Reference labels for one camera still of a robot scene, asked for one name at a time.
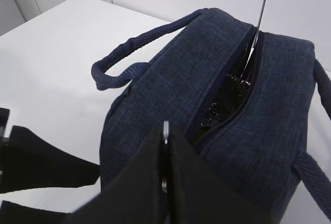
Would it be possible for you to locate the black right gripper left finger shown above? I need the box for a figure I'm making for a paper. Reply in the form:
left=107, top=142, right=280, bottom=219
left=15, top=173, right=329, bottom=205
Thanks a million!
left=63, top=129, right=166, bottom=223

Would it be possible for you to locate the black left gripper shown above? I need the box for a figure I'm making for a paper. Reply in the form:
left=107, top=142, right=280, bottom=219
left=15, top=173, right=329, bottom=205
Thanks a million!
left=1, top=108, right=99, bottom=193

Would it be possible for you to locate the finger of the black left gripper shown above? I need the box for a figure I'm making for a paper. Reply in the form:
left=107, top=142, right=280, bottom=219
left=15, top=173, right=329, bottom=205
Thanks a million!
left=1, top=201, right=70, bottom=224

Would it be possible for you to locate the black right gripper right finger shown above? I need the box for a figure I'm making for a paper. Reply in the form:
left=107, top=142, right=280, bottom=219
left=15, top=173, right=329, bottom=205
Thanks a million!
left=168, top=127, right=264, bottom=223

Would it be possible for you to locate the dark blue lunch bag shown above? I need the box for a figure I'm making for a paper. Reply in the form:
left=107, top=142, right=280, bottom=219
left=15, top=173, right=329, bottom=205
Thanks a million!
left=91, top=8, right=330, bottom=222

